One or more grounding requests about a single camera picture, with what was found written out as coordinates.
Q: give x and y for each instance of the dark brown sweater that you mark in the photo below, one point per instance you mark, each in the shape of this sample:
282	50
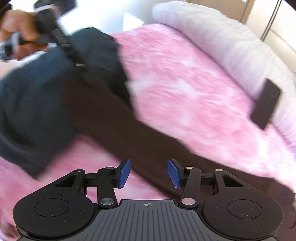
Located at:
111	120

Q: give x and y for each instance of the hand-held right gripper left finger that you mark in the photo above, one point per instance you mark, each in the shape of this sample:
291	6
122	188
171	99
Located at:
124	173

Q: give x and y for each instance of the person's left hand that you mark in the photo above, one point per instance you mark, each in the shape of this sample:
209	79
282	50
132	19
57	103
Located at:
13	23

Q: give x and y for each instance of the pink rose-pattern blanket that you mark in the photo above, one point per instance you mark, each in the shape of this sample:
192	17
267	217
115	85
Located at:
185	92

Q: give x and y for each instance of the teal folded garment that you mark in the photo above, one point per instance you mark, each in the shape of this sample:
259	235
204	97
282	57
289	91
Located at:
34	104

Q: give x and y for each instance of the white striped quilt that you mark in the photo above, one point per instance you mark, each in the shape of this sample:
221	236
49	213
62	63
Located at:
219	34

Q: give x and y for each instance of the dark green garment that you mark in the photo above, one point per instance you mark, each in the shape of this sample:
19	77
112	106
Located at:
99	51

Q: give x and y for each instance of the black smartphone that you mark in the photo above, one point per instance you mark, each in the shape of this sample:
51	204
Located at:
266	104

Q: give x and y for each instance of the brown wooden door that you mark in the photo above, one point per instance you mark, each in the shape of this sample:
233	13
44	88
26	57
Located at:
231	7

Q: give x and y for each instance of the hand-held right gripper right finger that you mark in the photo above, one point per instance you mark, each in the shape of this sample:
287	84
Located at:
174	173

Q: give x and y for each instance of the cream wardrobe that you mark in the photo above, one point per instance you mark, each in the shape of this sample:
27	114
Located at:
277	25

